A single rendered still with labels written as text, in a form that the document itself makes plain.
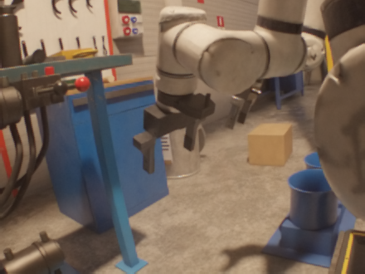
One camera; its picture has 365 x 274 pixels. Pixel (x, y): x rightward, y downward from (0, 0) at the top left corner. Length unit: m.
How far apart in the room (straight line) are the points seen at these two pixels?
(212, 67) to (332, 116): 0.22
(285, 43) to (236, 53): 0.13
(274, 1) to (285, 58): 0.10
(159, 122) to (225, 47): 0.23
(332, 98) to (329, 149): 0.04
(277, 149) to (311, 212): 1.30
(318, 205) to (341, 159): 1.20
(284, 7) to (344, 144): 0.32
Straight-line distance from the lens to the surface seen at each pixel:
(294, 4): 0.50
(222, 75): 0.40
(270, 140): 2.64
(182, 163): 2.56
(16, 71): 0.91
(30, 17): 2.95
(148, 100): 2.07
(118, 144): 1.90
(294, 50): 0.52
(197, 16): 0.51
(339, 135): 0.22
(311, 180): 1.63
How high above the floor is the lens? 0.98
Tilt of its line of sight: 12 degrees down
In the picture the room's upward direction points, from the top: 7 degrees counter-clockwise
